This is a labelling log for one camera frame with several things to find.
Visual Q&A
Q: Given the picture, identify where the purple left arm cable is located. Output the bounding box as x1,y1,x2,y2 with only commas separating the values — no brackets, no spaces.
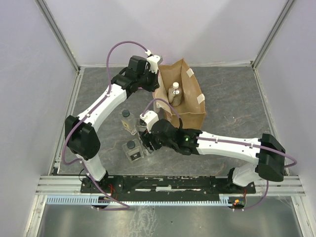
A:
61,40,149,212

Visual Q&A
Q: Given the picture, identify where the square glass bottle black label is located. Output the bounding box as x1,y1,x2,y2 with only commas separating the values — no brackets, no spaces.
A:
136,118,147,133

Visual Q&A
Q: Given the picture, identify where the aluminium frame rail front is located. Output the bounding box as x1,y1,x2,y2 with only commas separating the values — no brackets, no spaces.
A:
36,176,306,197

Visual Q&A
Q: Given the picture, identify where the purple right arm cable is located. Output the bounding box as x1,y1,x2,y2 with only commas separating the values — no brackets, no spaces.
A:
143,98,298,210

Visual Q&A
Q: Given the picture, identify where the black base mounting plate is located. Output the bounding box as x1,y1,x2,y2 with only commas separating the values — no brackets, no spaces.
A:
80,174,256,200

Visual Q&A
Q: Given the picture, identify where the light blue cable duct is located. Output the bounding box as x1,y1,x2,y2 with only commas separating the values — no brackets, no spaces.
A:
46,195,245,207

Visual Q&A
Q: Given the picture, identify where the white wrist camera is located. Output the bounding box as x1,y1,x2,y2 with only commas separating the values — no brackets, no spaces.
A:
140,111,159,133
146,50,163,74

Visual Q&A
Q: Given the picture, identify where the square glass bottle yellow label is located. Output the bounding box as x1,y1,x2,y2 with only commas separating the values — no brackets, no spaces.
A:
119,109,137,135

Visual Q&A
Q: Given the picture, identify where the aluminium frame post right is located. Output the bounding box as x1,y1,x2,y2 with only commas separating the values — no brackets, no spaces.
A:
251,0,296,70

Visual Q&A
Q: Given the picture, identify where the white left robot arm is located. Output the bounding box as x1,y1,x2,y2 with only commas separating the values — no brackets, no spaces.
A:
64,55,163,193

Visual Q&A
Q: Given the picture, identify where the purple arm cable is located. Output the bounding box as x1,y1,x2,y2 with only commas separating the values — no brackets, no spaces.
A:
61,40,149,212
143,98,298,210

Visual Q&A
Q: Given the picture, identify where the beige canvas tote bag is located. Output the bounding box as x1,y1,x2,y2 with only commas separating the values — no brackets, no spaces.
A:
153,59,206,129

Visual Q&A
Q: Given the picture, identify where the aluminium frame post left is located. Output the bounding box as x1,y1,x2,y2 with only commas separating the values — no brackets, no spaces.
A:
35,0,80,71

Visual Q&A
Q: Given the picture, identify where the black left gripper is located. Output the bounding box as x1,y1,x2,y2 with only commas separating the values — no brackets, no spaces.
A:
137,67,160,93

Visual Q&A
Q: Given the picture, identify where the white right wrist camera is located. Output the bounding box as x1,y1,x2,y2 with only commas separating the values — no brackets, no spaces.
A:
140,111,159,133

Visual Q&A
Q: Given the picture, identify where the square glass bottle front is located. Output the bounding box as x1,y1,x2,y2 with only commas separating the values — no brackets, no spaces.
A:
122,139,144,162

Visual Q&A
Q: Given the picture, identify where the aluminium frame post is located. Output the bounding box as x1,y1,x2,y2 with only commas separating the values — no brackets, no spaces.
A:
251,0,296,70
35,0,80,71

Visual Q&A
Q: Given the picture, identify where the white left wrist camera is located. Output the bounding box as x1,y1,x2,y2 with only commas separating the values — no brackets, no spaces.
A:
146,50,163,74

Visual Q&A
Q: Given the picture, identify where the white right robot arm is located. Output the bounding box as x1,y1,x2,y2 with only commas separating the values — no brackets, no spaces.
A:
140,119,285,193

